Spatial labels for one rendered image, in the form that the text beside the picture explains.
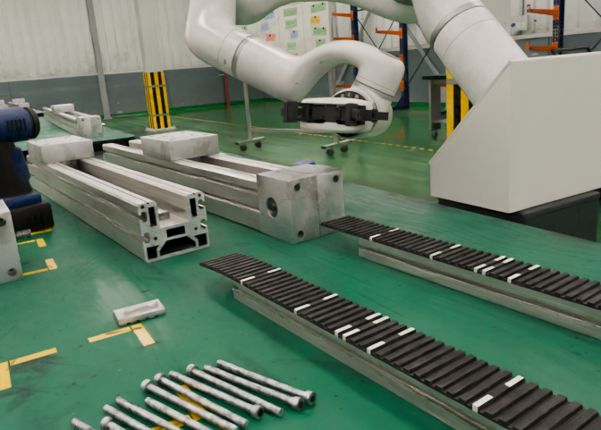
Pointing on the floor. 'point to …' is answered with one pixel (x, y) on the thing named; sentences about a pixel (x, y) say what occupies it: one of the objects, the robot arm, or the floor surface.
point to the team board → (317, 22)
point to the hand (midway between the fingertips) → (317, 113)
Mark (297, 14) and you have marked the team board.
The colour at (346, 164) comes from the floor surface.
